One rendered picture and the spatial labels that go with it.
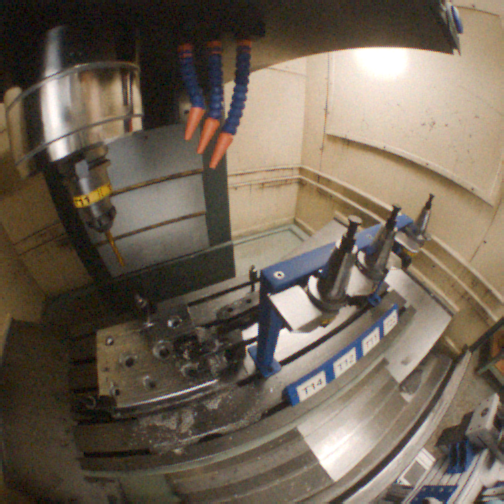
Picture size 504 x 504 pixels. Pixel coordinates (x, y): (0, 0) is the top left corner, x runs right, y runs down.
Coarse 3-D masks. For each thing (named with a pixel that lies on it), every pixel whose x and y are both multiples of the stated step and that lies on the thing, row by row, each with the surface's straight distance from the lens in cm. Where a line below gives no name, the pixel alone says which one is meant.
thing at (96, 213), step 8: (104, 200) 25; (88, 208) 25; (96, 208) 25; (104, 208) 25; (112, 208) 26; (88, 216) 26; (96, 216) 25; (104, 216) 25; (112, 216) 26; (88, 224) 26; (96, 224) 26; (104, 224) 26; (112, 224) 27
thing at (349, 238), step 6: (354, 216) 22; (354, 222) 21; (360, 222) 21; (348, 228) 22; (354, 228) 21; (348, 234) 22; (354, 234) 22; (342, 240) 22; (348, 240) 22; (354, 240) 22; (342, 246) 22; (348, 246) 22
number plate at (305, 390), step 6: (312, 378) 49; (318, 378) 51; (324, 378) 52; (306, 384) 49; (312, 384) 50; (318, 384) 52; (324, 384) 53; (300, 390) 49; (306, 390) 50; (312, 390) 52; (318, 390) 53; (300, 396) 50; (306, 396) 52
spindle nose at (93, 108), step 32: (64, 32) 21; (96, 32) 21; (128, 32) 23; (32, 64) 21; (64, 64) 19; (96, 64) 20; (128, 64) 22; (32, 96) 20; (64, 96) 19; (96, 96) 19; (128, 96) 21; (32, 128) 20; (64, 128) 18; (96, 128) 18; (128, 128) 20; (32, 160) 20; (64, 160) 19
